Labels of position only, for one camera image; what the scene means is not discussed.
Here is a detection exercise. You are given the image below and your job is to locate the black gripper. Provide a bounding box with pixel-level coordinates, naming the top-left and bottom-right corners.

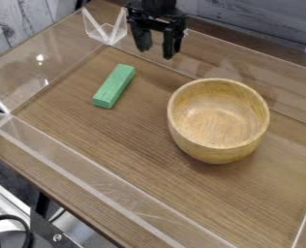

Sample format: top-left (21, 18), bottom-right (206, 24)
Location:
top-left (125, 0), bottom-right (186, 59)

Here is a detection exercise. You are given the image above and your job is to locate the green rectangular block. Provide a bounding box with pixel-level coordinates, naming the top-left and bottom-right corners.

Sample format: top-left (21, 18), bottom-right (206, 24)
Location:
top-left (92, 64), bottom-right (136, 109)

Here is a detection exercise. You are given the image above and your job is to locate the light wooden bowl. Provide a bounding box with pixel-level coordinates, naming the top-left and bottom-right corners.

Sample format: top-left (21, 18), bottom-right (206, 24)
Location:
top-left (166, 77), bottom-right (270, 164)

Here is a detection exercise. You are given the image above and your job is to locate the black table leg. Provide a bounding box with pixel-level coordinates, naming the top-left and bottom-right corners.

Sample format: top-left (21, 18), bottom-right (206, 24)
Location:
top-left (34, 193), bottom-right (50, 218)

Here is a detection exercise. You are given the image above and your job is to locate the clear acrylic tray wall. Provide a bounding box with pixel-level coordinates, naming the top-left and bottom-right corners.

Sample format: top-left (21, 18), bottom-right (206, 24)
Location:
top-left (0, 2), bottom-right (306, 248)

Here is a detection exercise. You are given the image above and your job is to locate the black metal bracket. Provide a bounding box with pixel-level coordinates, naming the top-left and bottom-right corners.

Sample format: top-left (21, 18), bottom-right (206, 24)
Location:
top-left (29, 211), bottom-right (82, 248)

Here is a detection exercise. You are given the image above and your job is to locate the black cable loop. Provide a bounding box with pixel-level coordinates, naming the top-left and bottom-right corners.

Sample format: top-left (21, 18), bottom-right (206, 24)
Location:
top-left (0, 214), bottom-right (34, 248)

